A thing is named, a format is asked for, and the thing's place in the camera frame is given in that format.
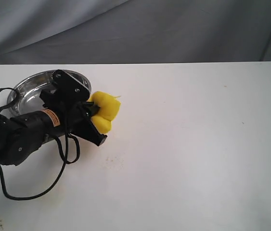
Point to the yellow sponge block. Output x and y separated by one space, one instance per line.
109 107

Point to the grey backdrop cloth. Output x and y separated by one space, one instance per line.
134 31

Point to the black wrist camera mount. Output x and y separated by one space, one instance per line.
66 87

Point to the round stainless steel dish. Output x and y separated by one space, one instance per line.
30 90

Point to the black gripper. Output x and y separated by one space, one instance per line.
76 121

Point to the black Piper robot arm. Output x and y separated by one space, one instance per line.
24 134

